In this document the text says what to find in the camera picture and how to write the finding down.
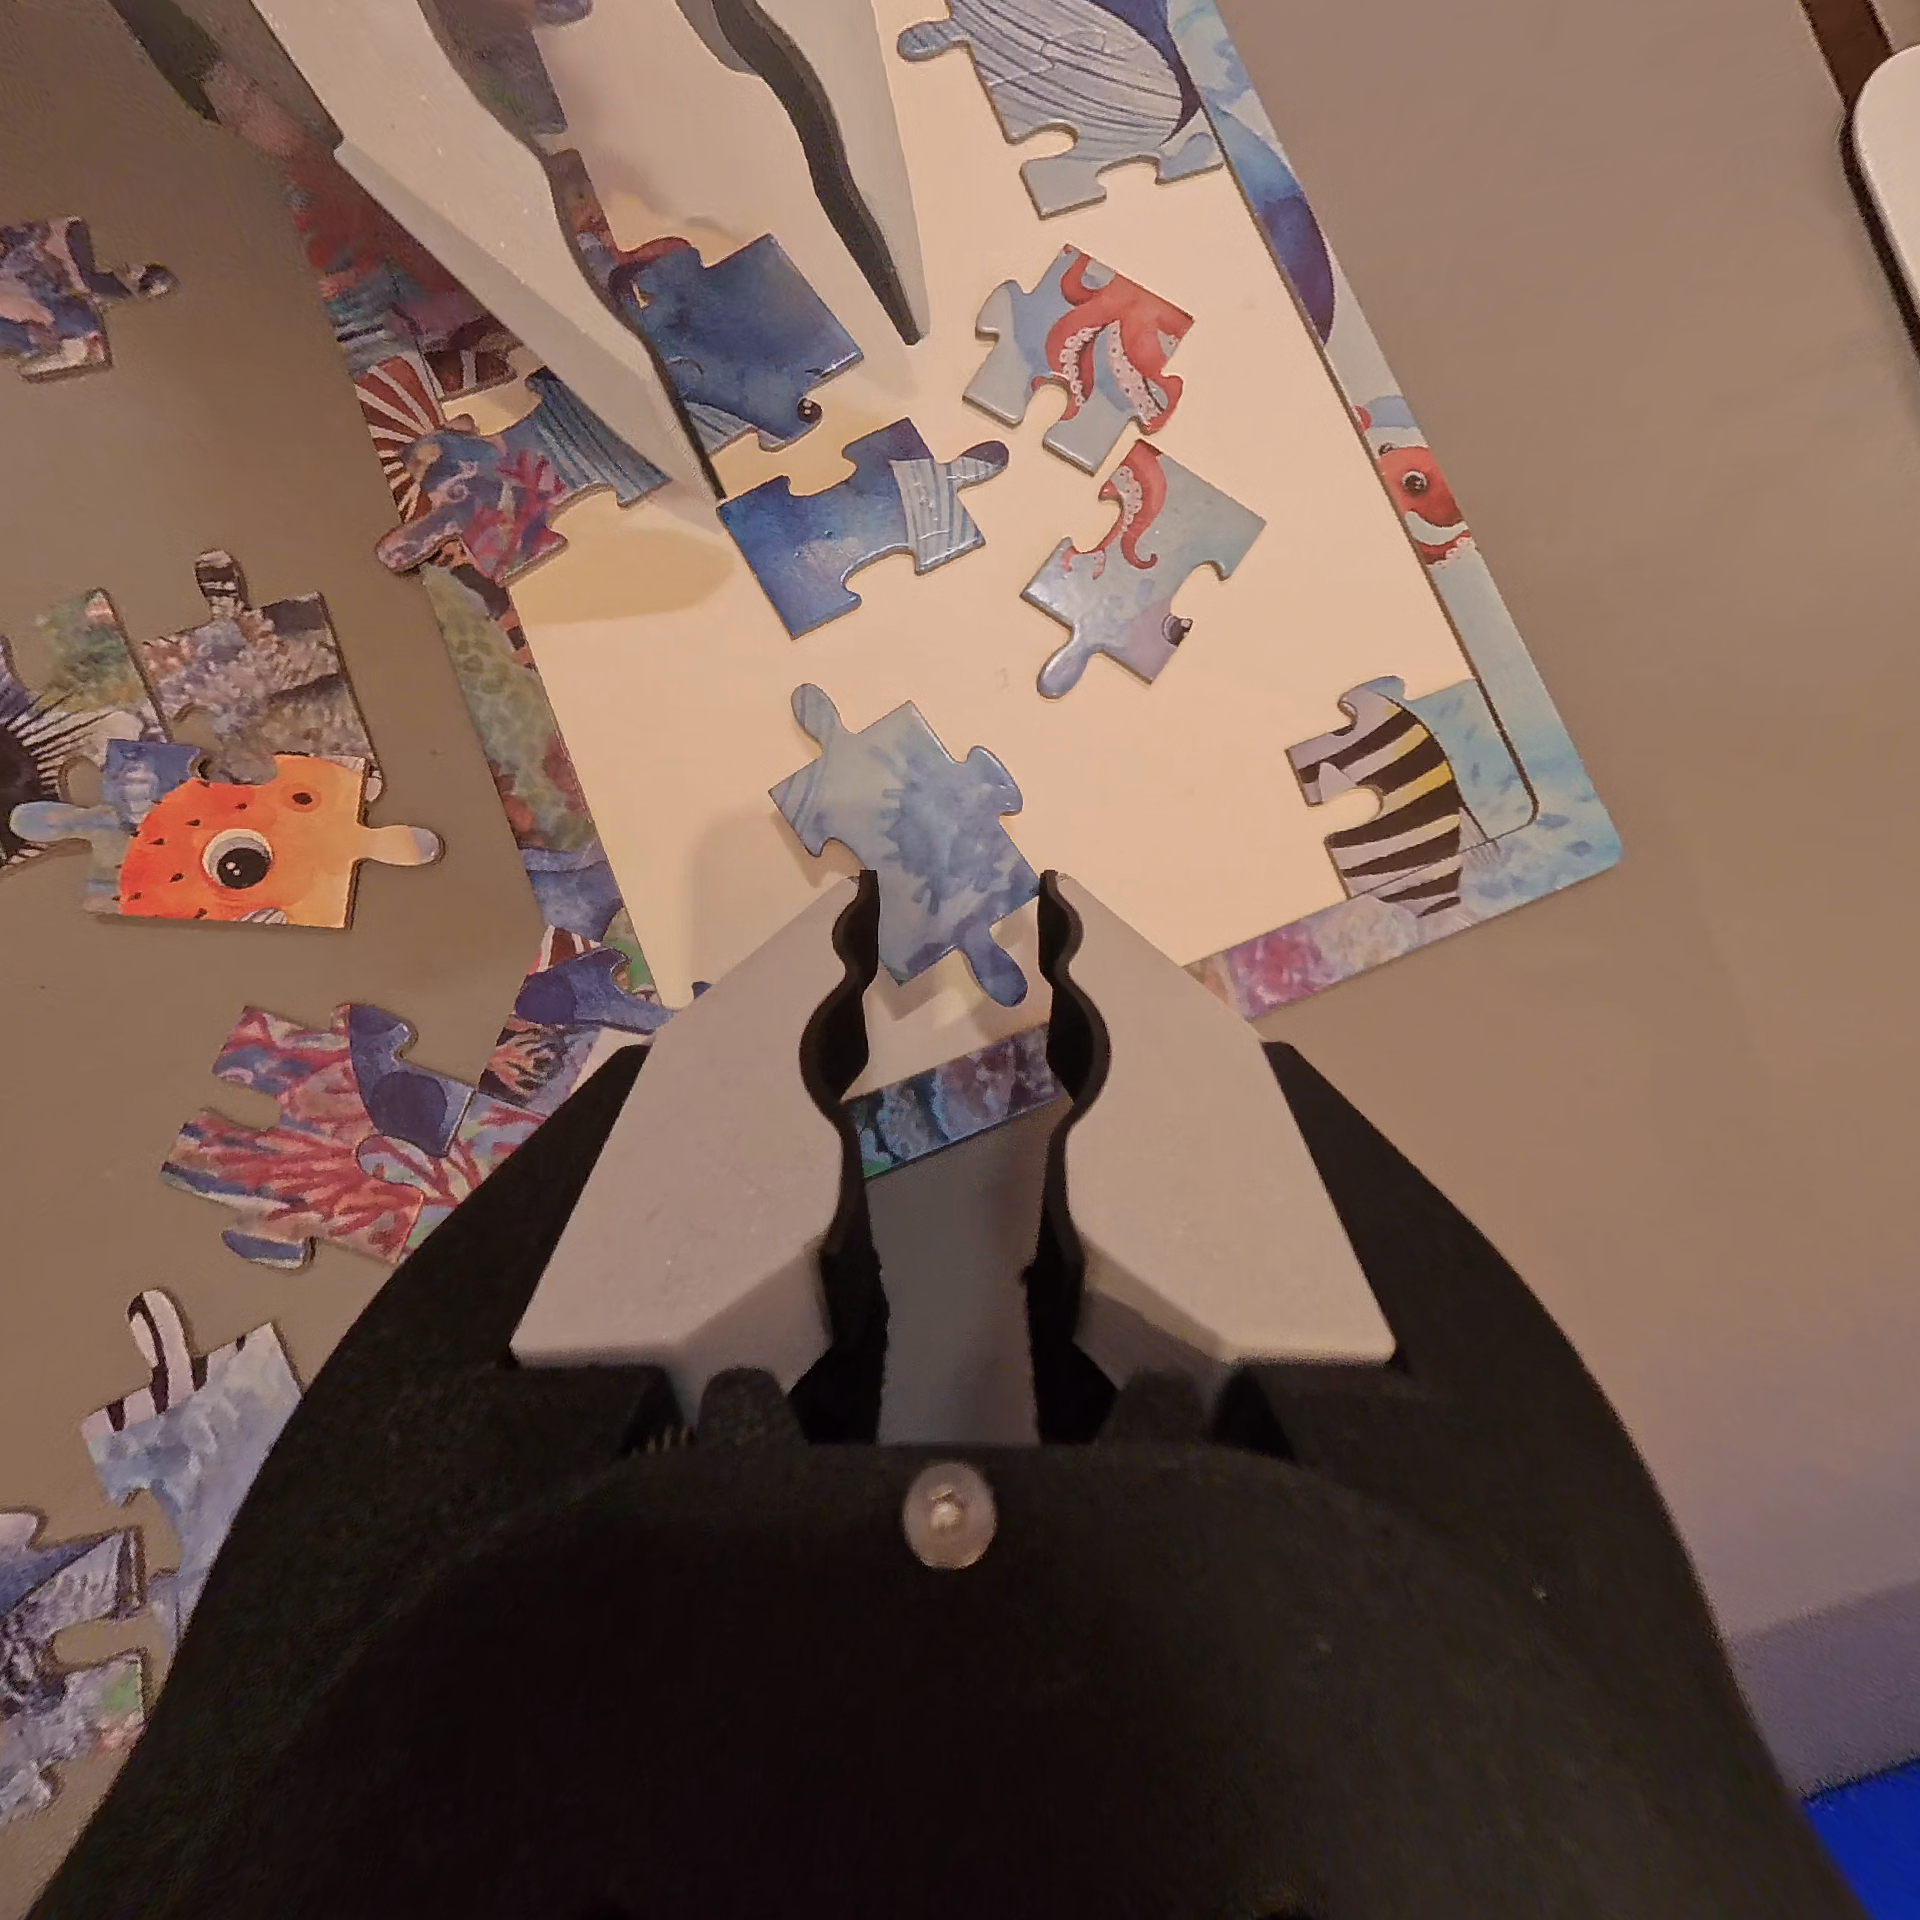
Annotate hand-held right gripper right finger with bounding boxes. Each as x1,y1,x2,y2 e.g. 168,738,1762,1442
1018,869,1392,1448

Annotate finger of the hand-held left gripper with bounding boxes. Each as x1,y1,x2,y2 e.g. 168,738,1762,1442
677,0,929,347
247,0,724,501

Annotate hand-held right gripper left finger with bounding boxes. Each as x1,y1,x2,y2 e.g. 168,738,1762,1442
511,869,893,1448

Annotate dark blue whale eye piece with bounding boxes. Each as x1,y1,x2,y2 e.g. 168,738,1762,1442
606,232,869,454

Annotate striped whale belly puzzle piece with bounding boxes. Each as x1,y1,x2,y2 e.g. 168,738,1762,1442
517,366,708,504

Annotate red octopus head puzzle piece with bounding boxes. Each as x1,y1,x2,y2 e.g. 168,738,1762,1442
961,246,1199,470

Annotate sea print jigsaw puzzle board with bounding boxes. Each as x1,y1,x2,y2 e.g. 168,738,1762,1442
292,0,1627,1179

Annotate pale blue splash puzzle piece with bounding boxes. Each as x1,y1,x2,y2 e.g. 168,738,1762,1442
768,683,1040,1009

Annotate pale blue octopus arm piece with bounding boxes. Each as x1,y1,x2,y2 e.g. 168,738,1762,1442
1018,439,1269,702

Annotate joined orange crab puzzle pieces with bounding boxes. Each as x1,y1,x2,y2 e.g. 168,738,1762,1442
292,149,526,452

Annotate joined blue whale puzzle pieces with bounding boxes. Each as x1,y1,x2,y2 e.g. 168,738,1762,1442
898,0,1228,221

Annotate dark blue striped puzzle piece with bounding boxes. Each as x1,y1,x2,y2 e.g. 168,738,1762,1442
716,421,1011,643

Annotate striped fish puzzle piece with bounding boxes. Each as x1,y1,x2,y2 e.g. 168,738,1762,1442
1286,676,1539,921

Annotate pale blue zebra-striped puzzle piece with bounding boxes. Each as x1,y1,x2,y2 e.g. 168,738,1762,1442
82,1289,312,1600

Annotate orange pufferfish puzzle piece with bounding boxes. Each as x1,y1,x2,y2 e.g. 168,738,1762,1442
82,752,448,935

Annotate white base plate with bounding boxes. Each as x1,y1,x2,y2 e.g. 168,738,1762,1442
1840,20,1920,358

